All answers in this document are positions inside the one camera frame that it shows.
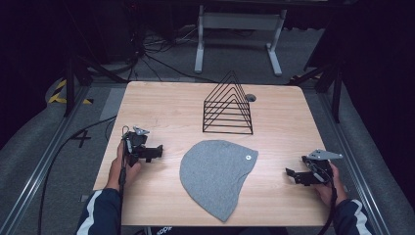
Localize black metal stand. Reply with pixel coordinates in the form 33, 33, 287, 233
63, 53, 129, 118
286, 60, 345, 124

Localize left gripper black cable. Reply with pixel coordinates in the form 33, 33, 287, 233
116, 124, 131, 235

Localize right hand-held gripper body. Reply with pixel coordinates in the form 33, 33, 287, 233
300, 149, 345, 187

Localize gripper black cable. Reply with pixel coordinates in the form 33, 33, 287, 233
317, 162, 339, 235
116, 124, 131, 235

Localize black floor cable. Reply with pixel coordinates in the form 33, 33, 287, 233
36, 115, 117, 235

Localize white metal desk frame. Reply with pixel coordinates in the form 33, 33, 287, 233
194, 4, 289, 78

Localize black tape floor marking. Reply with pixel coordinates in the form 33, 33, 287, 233
71, 129, 93, 149

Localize black wire triangular rack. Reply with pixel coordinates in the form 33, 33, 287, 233
202, 70, 254, 136

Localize grey knit beanie hat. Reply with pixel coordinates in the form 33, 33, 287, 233
178, 139, 259, 223

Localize person's right hand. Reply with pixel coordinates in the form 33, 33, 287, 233
314, 162, 349, 208

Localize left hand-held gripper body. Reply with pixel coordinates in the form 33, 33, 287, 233
121, 125, 155, 167

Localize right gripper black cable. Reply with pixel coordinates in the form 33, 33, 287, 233
317, 162, 339, 235

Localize aluminium floor rail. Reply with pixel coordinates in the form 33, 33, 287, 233
0, 83, 91, 235
316, 91, 394, 235

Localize bundle of black cables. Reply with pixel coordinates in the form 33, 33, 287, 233
128, 19, 218, 84

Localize yellow black hazard tape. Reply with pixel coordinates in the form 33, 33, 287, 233
47, 78, 95, 106

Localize person's left hand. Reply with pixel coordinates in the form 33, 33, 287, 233
105, 140, 143, 193

